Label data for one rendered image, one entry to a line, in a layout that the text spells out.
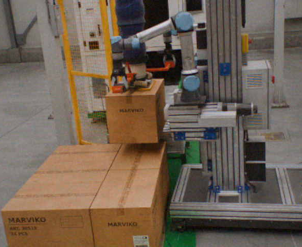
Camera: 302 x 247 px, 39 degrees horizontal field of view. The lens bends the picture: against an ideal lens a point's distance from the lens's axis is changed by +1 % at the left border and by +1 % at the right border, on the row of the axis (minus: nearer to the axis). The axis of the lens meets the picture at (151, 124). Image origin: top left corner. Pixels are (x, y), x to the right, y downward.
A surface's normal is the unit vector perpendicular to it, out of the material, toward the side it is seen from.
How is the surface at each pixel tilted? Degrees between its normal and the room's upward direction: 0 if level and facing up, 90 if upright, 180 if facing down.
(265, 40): 90
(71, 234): 90
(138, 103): 90
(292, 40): 90
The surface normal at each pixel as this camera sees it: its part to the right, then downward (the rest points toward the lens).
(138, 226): -0.11, 0.31
